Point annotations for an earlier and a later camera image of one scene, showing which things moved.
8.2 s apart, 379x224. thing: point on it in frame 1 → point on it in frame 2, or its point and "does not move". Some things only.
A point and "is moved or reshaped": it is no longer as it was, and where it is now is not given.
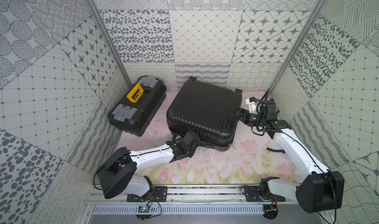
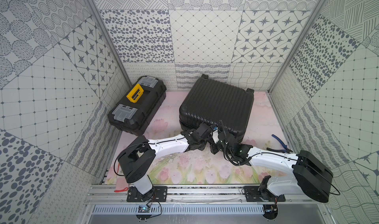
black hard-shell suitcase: x=206 y=109 is moved or reshaped
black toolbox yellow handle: x=140 y=107 does not move
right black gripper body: x=251 y=119 → x=217 y=147
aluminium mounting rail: x=189 y=195 does not move
